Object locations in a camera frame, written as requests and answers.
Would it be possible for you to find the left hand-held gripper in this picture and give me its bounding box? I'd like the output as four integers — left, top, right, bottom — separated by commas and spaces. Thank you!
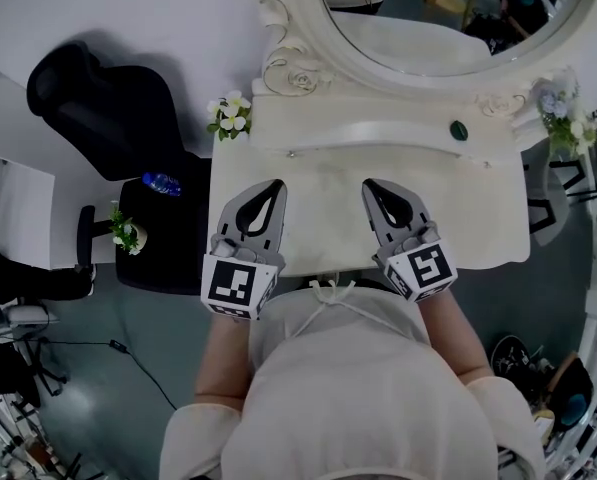
200, 178, 289, 322

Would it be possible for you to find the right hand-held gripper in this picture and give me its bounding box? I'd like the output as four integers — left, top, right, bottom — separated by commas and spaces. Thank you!
360, 177, 459, 303

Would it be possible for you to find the white ornate dressing table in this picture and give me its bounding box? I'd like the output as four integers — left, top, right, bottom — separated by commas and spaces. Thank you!
208, 92, 532, 278

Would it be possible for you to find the person's right forearm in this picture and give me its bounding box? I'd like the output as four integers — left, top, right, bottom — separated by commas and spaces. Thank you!
417, 295, 494, 384

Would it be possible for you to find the person's left forearm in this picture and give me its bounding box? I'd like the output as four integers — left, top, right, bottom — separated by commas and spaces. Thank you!
195, 312, 254, 409

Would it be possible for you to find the blue-capped water bottle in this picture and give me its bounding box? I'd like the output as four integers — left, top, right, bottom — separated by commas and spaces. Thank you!
141, 171, 183, 198

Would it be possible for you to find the white flower plant white pot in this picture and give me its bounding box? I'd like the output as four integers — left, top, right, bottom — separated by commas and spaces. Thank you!
206, 90, 253, 142

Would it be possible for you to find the small round-pot flower plant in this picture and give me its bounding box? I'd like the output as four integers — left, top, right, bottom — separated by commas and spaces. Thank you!
108, 202, 148, 257

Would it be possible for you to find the black office chair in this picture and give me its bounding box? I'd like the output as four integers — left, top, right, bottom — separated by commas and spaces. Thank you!
26, 40, 212, 297

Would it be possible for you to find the black round bag white print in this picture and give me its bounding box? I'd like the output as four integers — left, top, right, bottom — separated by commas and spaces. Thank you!
491, 335, 532, 384

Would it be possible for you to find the oval white-framed mirror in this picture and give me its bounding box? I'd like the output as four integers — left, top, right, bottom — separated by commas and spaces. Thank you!
252, 0, 597, 117

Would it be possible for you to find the person's white top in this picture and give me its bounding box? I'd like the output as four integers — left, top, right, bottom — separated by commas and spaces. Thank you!
158, 277, 547, 480

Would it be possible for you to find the pale blue flower plant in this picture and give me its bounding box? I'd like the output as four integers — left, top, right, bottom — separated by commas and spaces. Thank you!
532, 67, 597, 159

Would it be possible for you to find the white cubby shelf unit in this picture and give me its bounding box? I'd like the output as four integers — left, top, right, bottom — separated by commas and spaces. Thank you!
0, 57, 57, 272

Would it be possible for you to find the white seat swivel chair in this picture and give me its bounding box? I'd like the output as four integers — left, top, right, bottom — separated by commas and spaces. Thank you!
0, 302, 69, 399

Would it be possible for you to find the teal chair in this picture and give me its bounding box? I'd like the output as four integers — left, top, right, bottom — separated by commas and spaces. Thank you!
547, 352, 594, 427

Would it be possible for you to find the black floor cable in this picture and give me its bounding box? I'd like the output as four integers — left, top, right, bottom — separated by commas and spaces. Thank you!
27, 337, 179, 412

